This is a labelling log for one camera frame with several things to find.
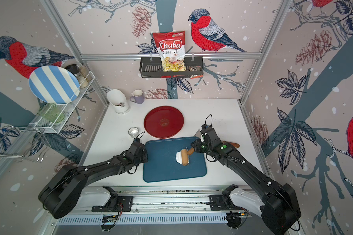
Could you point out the white wire wall shelf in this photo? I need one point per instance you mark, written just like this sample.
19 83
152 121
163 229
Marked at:
49 131

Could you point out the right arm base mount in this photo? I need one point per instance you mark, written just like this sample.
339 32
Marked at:
223 202

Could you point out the white dough piece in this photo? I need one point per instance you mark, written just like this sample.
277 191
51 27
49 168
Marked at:
179 157

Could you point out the blue white striped plate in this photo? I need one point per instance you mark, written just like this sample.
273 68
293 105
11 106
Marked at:
52 84

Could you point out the round red tray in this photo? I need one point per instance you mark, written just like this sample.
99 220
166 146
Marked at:
163 122

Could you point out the purple mug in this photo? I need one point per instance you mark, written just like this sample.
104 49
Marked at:
137 96

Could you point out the wooden rolling pin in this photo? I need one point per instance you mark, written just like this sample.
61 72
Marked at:
185 155

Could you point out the dark lid spice jar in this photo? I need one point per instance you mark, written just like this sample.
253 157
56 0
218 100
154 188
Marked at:
73 68

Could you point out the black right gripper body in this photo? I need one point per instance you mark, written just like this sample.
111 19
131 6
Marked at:
200 147

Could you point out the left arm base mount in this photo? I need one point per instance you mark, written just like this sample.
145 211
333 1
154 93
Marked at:
115 203

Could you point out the teal plastic tray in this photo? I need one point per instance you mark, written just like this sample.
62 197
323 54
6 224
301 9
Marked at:
162 164

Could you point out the green glass cup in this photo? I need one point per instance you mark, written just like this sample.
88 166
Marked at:
52 113

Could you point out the black wire wall basket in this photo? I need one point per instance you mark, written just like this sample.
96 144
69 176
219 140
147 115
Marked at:
152 68

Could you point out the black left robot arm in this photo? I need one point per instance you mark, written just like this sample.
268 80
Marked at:
62 193

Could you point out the white cutlery holder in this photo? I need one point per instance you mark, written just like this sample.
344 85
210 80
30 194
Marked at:
118 100

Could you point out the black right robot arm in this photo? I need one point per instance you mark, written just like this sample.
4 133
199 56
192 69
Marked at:
281 208

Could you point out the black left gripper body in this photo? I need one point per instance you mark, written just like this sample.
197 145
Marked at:
143 158

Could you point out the red cassava chips bag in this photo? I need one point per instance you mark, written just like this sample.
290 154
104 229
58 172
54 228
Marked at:
171 48

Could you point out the small round metal cutter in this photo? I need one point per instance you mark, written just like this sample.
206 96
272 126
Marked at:
133 132

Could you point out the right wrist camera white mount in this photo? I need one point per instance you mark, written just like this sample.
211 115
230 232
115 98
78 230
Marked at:
205 129

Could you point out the metal spatula wooden handle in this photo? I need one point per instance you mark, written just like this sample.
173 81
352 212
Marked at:
198 135

